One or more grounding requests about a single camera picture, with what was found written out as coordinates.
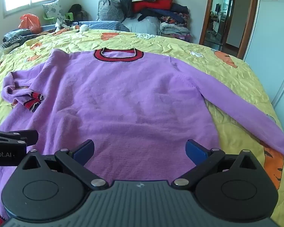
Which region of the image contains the grey floral pillow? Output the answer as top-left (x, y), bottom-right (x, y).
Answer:
top-left (42, 0), bottom-right (65, 20)

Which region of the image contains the black backpack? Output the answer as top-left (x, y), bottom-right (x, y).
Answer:
top-left (68, 4), bottom-right (88, 22)

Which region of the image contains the white sliding wardrobe door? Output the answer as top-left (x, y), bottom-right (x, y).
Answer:
top-left (243, 0), bottom-right (284, 114)

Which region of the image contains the green plastic stool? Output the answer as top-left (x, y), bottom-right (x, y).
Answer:
top-left (43, 12), bottom-right (73, 25)

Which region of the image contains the black white small cloth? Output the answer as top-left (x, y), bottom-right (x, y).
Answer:
top-left (54, 18), bottom-right (79, 30)

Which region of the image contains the purple sweater with red trim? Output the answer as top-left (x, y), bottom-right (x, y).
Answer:
top-left (0, 48), bottom-right (284, 226)

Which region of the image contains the orange plastic bag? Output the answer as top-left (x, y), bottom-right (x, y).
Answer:
top-left (18, 14), bottom-right (42, 33)

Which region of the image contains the blue quilted blanket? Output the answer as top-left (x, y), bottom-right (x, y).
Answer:
top-left (41, 20), bottom-right (131, 33)

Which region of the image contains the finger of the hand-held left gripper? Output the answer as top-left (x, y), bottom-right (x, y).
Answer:
top-left (0, 129), bottom-right (39, 146)

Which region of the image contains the black white patterned cloth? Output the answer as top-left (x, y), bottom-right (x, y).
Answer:
top-left (2, 28), bottom-right (34, 48)

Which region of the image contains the houndstooth bag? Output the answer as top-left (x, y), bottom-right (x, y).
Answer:
top-left (96, 0), bottom-right (126, 24)

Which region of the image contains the pile of folded clothes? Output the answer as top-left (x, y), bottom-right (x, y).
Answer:
top-left (112, 0), bottom-right (193, 42)

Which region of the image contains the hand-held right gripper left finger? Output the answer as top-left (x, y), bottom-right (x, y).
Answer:
top-left (20, 139), bottom-right (109, 191)

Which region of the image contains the wooden door frame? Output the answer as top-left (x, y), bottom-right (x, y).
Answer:
top-left (199, 0), bottom-right (260, 60)

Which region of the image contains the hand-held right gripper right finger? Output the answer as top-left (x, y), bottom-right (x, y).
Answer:
top-left (171, 140), bottom-right (263, 191)

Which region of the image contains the yellow printed blanket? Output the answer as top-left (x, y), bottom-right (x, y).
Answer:
top-left (0, 28), bottom-right (284, 227)

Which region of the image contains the pale plastic-wrapped bundle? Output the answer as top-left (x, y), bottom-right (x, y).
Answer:
top-left (122, 16), bottom-right (162, 36)

